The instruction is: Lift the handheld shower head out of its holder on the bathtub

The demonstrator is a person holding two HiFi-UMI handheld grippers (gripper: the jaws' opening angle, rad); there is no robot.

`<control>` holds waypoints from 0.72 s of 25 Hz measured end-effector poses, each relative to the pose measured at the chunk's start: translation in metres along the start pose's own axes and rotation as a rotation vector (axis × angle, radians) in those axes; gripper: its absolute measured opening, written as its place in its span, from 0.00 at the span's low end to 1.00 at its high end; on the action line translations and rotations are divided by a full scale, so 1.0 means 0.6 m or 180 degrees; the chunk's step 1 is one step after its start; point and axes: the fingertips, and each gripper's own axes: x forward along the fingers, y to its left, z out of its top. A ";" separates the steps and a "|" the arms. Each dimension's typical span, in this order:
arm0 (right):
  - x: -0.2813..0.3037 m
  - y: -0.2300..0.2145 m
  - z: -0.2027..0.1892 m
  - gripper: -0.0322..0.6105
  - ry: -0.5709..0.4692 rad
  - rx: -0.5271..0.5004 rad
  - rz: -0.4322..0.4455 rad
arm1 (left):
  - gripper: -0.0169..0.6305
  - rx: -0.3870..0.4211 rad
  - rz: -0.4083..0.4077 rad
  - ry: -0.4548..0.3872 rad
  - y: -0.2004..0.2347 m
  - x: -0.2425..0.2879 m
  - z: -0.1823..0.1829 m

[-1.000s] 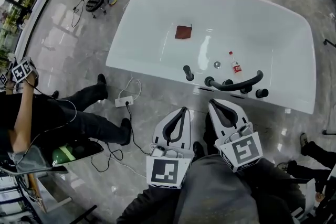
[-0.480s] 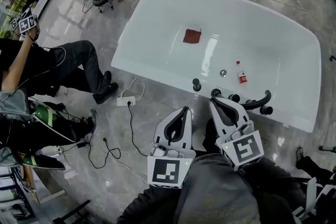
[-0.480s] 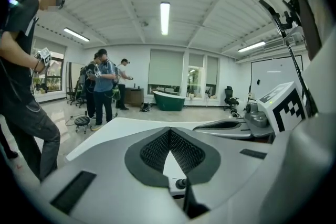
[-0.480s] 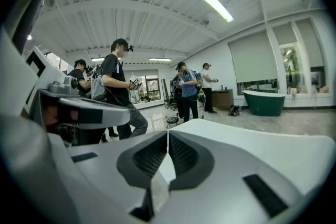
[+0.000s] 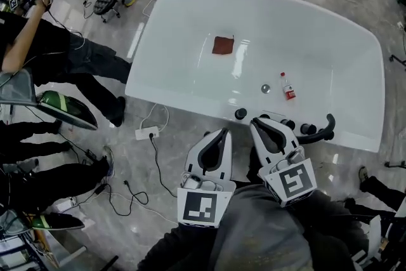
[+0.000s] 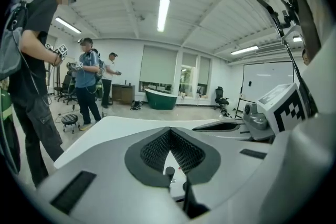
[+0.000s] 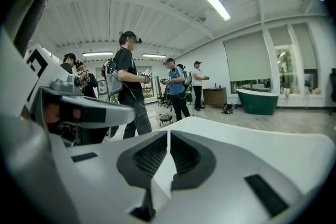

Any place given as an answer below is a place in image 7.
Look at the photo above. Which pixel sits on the large grey roller blind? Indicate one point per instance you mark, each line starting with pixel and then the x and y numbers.
pixel 248 56

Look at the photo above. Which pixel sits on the small square window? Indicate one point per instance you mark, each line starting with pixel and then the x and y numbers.
pixel 312 82

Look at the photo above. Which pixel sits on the short grey roller blind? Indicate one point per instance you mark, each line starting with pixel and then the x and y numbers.
pixel 279 35

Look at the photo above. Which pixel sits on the person's light shirt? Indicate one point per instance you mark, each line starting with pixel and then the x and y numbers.
pixel 23 0

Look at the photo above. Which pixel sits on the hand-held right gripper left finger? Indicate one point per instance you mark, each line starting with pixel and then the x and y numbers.
pixel 105 178

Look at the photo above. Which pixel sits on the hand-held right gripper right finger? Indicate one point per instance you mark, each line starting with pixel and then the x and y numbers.
pixel 225 191

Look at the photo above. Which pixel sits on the black bag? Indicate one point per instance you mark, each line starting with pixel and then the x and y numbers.
pixel 228 108

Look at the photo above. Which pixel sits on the black round stool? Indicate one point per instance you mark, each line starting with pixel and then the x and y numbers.
pixel 165 118

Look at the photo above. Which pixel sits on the wooden cabinet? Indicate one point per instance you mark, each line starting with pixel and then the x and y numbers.
pixel 214 97

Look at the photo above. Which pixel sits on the grey backpack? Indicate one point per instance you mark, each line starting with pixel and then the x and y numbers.
pixel 113 81

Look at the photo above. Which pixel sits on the narrow grey roller blind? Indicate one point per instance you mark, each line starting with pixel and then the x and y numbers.
pixel 304 46

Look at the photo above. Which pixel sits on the dark green bathtub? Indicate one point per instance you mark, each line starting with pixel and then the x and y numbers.
pixel 258 102

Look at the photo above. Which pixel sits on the tall window with plants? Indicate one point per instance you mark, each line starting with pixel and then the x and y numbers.
pixel 286 70

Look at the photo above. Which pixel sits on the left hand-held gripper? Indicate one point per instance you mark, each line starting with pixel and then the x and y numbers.
pixel 52 84

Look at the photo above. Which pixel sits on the low wide window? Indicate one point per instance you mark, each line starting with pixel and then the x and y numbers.
pixel 250 85

